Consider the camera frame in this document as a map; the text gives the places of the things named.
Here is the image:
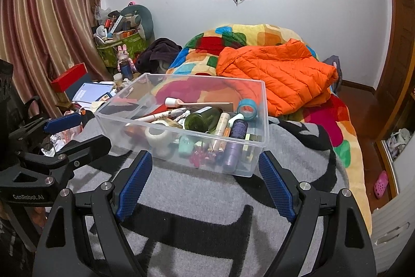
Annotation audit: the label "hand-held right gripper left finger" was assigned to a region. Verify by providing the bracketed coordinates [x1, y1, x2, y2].
[32, 150, 154, 277]

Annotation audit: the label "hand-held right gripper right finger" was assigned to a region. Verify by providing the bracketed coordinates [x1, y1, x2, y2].
[258, 150, 378, 277]

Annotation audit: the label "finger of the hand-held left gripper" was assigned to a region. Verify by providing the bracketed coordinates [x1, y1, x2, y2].
[8, 112, 82, 154]
[18, 135, 112, 187]

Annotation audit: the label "clear plastic storage box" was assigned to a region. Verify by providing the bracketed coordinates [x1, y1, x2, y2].
[94, 72, 269, 178]

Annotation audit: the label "white tape roll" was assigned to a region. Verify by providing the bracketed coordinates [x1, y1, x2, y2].
[145, 124, 179, 158]

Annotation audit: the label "small mint green bottle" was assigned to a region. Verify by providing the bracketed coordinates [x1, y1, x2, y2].
[178, 136, 192, 156]

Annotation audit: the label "green bottle black cap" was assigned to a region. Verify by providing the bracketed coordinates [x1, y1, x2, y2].
[183, 107, 224, 134]

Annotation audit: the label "brown paper card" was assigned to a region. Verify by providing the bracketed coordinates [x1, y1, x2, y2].
[191, 102, 234, 114]

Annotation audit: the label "loose white papers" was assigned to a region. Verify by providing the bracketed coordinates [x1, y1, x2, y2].
[92, 92, 113, 116]

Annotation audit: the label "blue notebook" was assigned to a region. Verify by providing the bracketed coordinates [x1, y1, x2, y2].
[72, 82, 114, 104]

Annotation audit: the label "olive green small box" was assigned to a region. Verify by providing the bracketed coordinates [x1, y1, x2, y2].
[243, 132, 263, 163]

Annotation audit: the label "red box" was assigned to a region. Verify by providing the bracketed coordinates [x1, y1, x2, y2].
[51, 63, 89, 92]

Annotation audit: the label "lavender bottle purple cap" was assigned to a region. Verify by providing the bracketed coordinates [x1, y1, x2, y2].
[222, 119, 249, 173]

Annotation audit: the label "black chair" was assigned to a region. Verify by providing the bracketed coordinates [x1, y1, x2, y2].
[0, 59, 44, 135]

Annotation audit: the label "grey black blanket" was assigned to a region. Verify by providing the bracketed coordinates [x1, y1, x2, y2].
[31, 116, 351, 277]

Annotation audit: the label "pink hair clips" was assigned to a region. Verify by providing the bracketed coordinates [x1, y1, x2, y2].
[190, 149, 218, 168]

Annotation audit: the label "white floral tube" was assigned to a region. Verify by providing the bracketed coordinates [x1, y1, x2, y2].
[133, 108, 188, 122]

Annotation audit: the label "white teal tube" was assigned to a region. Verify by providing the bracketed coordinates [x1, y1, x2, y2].
[227, 114, 244, 129]

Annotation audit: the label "teal tape roll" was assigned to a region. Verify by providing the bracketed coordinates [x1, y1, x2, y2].
[237, 98, 258, 120]

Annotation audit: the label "beige cosmetic tube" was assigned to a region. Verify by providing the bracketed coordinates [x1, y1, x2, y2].
[212, 112, 231, 137]

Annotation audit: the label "green storage box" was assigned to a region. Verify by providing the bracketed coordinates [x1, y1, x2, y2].
[95, 33, 150, 69]

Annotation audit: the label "pink bunny figure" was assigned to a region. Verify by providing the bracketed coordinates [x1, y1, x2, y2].
[117, 45, 136, 80]

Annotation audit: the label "white pink makeup tool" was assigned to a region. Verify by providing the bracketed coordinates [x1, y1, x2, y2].
[165, 97, 196, 109]

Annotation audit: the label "striped curtain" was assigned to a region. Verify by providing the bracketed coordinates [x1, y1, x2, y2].
[0, 0, 112, 118]

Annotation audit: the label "pink clog shoe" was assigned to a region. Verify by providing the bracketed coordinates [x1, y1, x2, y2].
[374, 171, 389, 199]

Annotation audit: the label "orange puffer jacket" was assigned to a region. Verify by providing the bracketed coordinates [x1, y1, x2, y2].
[216, 38, 339, 117]

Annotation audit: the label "dark purple clothing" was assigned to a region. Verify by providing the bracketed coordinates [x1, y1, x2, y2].
[135, 38, 183, 73]

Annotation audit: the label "dark grey cloth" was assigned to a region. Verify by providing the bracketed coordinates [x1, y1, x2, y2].
[324, 55, 343, 93]

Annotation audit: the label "white wardrobe door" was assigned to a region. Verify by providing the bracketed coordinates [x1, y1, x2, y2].
[371, 180, 415, 277]

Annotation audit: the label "wardrobe shelf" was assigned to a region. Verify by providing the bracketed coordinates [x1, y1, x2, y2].
[378, 126, 415, 174]

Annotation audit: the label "grey green plush pillow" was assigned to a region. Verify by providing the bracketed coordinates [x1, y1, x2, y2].
[121, 4, 155, 38]

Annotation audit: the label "colourful patchwork blanket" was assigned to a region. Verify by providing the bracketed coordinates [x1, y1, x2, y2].
[165, 24, 373, 226]

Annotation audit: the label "wooden door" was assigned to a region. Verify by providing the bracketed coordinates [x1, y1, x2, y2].
[373, 0, 415, 96]

